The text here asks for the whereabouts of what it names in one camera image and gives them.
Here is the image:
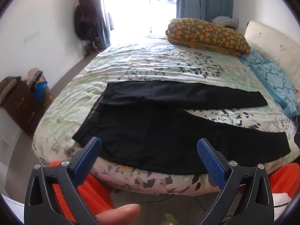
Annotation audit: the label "pile of folded clothes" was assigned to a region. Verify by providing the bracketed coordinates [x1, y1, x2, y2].
[26, 67, 49, 104]

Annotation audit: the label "person's left hand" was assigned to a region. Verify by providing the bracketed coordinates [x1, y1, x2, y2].
[94, 204, 141, 225]

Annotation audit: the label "brown cabinet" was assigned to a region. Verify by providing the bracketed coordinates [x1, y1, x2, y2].
[1, 80, 54, 137]

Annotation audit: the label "orange floral pillow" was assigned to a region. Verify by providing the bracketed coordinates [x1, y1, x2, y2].
[165, 18, 251, 57]

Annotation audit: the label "grey knit blanket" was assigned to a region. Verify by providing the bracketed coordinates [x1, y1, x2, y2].
[210, 16, 239, 28]

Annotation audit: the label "bed with floral sheet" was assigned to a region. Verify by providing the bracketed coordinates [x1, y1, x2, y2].
[32, 34, 298, 195]

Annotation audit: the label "person's orange clothing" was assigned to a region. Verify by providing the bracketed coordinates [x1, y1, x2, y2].
[48, 160, 300, 224]

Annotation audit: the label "brown cloth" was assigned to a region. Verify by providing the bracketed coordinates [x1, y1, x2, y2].
[0, 76, 22, 104]

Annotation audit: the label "green object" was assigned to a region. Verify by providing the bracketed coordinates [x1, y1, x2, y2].
[163, 213, 179, 225]

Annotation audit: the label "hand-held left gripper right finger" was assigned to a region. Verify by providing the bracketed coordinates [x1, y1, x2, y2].
[196, 139, 275, 225]

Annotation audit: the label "dark hanging clothes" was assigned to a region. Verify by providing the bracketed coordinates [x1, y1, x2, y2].
[74, 0, 99, 41]

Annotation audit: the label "cream padded headboard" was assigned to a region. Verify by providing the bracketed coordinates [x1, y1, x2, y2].
[244, 20, 300, 75]

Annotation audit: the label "black pants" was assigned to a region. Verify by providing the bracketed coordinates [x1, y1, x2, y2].
[72, 80, 291, 175]

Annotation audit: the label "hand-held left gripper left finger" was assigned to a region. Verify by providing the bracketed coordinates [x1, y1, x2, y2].
[24, 136, 102, 225]

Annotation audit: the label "blue curtain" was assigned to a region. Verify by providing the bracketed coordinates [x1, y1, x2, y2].
[95, 0, 112, 50]
[176, 0, 234, 24]

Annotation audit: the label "blue patterned pillow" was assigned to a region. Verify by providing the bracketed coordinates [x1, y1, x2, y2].
[238, 51, 266, 66]
[251, 60, 300, 119]

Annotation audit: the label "black floor cable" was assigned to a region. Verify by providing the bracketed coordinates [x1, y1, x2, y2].
[112, 194, 235, 216]

